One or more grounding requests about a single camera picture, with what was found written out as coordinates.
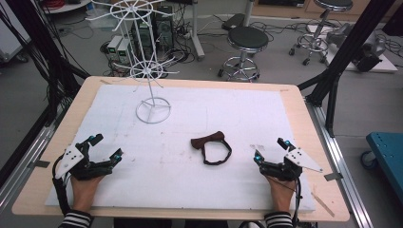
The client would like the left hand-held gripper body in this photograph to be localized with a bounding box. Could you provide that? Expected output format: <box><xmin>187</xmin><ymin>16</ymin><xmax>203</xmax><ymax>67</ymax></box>
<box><xmin>55</xmin><ymin>142</ymin><xmax>114</xmax><ymax>181</ymax></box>

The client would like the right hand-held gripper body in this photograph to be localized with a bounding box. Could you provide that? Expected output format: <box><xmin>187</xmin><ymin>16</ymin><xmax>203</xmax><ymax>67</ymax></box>
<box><xmin>259</xmin><ymin>147</ymin><xmax>324</xmax><ymax>182</ymax></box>

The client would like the white wire display rack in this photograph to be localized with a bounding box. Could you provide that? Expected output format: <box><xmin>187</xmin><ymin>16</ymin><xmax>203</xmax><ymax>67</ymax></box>
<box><xmin>85</xmin><ymin>0</ymin><xmax>181</xmax><ymax>125</ymax></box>

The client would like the person's left hand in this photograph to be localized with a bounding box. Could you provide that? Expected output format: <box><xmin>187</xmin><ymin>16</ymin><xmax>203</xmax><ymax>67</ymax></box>
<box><xmin>69</xmin><ymin>175</ymin><xmax>106</xmax><ymax>213</ymax></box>

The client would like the person's right hand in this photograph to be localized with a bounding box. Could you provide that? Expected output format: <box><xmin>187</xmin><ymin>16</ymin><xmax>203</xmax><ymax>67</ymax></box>
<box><xmin>265</xmin><ymin>176</ymin><xmax>297</xmax><ymax>213</ymax></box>

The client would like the grey tape piece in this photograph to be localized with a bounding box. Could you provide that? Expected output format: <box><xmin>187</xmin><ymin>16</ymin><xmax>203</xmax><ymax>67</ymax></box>
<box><xmin>26</xmin><ymin>159</ymin><xmax>51</xmax><ymax>170</ymax></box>
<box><xmin>323</xmin><ymin>172</ymin><xmax>344</xmax><ymax>182</ymax></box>

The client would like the thin wooden stick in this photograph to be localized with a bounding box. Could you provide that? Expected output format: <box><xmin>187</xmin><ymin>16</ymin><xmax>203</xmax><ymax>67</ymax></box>
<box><xmin>310</xmin><ymin>191</ymin><xmax>336</xmax><ymax>219</ymax></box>

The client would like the person's left striped sleeve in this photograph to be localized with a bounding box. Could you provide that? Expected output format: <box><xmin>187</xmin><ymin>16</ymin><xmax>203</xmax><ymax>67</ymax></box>
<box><xmin>59</xmin><ymin>209</ymin><xmax>93</xmax><ymax>228</ymax></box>

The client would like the person's striped sleeve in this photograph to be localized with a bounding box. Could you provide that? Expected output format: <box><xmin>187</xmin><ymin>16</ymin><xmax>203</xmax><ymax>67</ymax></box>
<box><xmin>263</xmin><ymin>211</ymin><xmax>294</xmax><ymax>228</ymax></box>
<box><xmin>59</xmin><ymin>209</ymin><xmax>93</xmax><ymax>228</ymax></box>

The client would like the person's right striped sleeve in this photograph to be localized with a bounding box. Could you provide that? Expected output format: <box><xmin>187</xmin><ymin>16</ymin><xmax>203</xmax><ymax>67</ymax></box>
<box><xmin>263</xmin><ymin>211</ymin><xmax>294</xmax><ymax>228</ymax></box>

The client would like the white foam mat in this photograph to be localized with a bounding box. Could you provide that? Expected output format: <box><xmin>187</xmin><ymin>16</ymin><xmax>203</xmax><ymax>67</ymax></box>
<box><xmin>45</xmin><ymin>84</ymin><xmax>317</xmax><ymax>213</ymax></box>

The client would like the blue cart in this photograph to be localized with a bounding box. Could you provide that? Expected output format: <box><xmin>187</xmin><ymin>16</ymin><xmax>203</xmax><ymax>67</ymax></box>
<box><xmin>360</xmin><ymin>131</ymin><xmax>403</xmax><ymax>205</ymax></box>

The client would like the grey power supply unit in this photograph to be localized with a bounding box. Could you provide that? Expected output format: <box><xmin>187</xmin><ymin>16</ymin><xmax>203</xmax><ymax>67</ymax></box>
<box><xmin>106</xmin><ymin>34</ymin><xmax>133</xmax><ymax>66</ymax></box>

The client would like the black round stool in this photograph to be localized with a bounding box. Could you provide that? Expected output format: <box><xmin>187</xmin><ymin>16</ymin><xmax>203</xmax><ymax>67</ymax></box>
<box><xmin>288</xmin><ymin>0</ymin><xmax>355</xmax><ymax>67</ymax></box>
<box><xmin>217</xmin><ymin>26</ymin><xmax>270</xmax><ymax>84</ymax></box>

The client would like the black computer tower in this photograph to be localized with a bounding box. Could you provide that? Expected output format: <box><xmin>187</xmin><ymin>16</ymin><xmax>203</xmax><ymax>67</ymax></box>
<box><xmin>151</xmin><ymin>5</ymin><xmax>176</xmax><ymax>53</ymax></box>

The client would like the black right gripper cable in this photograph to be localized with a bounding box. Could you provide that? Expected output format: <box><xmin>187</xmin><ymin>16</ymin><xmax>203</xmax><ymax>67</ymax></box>
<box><xmin>290</xmin><ymin>177</ymin><xmax>304</xmax><ymax>228</ymax></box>

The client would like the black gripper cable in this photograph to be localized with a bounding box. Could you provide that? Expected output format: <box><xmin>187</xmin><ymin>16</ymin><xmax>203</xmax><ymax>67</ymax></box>
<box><xmin>290</xmin><ymin>177</ymin><xmax>304</xmax><ymax>228</ymax></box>
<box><xmin>51</xmin><ymin>154</ymin><xmax>73</xmax><ymax>217</ymax></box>

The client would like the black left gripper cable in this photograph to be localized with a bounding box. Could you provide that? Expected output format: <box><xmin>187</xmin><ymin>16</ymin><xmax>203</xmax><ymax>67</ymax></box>
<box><xmin>51</xmin><ymin>154</ymin><xmax>73</xmax><ymax>217</ymax></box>

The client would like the aluminium rail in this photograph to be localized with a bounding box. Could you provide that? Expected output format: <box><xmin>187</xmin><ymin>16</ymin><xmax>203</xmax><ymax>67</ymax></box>
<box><xmin>304</xmin><ymin>96</ymin><xmax>375</xmax><ymax>228</ymax></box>
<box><xmin>0</xmin><ymin>104</ymin><xmax>69</xmax><ymax>210</ymax></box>

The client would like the black metal frame post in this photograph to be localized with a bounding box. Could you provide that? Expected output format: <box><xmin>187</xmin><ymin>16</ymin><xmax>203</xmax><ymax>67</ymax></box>
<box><xmin>5</xmin><ymin>0</ymin><xmax>90</xmax><ymax>127</ymax></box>
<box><xmin>297</xmin><ymin>0</ymin><xmax>397</xmax><ymax>138</ymax></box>

